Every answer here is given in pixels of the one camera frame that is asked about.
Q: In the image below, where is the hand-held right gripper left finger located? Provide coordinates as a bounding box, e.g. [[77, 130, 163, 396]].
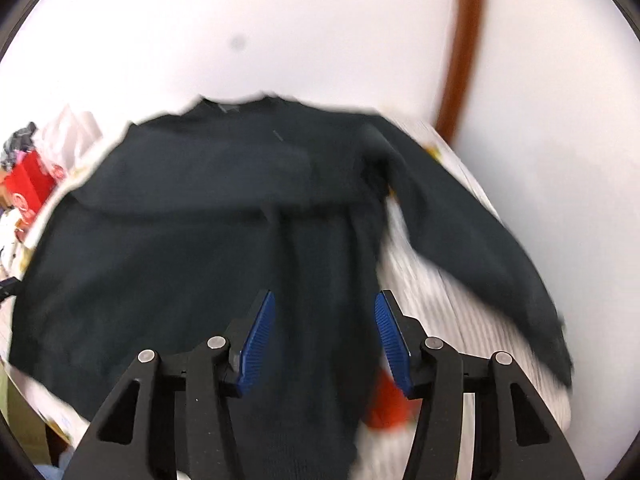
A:
[[70, 289, 277, 480]]

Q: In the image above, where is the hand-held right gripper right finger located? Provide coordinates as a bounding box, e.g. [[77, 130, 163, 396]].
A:
[[374, 289, 587, 480]]

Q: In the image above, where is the black sweater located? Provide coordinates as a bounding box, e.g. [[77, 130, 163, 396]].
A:
[[7, 94, 573, 480]]

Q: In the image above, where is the white fruit-print bed sheet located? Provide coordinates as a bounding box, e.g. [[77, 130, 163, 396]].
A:
[[10, 110, 576, 480]]

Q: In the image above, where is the printed white cloth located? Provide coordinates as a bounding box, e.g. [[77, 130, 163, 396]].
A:
[[0, 210, 33, 276]]

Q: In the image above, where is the red box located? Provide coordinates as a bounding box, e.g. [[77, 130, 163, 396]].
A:
[[0, 152, 67, 227]]

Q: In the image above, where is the white plastic bag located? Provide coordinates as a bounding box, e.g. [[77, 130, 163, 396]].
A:
[[40, 105, 104, 172]]

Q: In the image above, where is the dark grey cloth pile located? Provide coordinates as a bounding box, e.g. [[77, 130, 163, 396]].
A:
[[2, 122, 39, 166]]

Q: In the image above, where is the brown wooden door frame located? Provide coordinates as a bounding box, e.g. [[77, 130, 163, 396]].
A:
[[432, 0, 490, 142]]

